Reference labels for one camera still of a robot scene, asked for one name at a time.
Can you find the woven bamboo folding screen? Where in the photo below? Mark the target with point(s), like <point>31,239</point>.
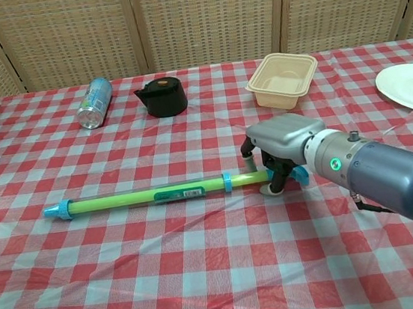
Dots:
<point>208,18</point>

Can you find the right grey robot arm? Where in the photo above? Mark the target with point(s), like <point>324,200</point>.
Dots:
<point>401,176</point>

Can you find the black teapot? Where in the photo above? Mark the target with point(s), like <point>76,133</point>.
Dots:
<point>166,99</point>

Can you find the light blue drink can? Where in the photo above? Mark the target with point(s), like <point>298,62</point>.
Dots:
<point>94,100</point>

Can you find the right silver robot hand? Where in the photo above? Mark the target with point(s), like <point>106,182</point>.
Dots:
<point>287,133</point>

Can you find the beige food container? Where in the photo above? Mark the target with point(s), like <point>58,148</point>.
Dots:
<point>281,85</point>

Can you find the green blue plastic water squirter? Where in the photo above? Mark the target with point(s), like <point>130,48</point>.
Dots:
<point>60,211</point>

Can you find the red white checkered tablecloth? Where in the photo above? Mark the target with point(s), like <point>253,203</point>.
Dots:
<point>169,279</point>

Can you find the white paper plate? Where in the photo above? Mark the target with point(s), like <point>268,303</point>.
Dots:
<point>409,88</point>

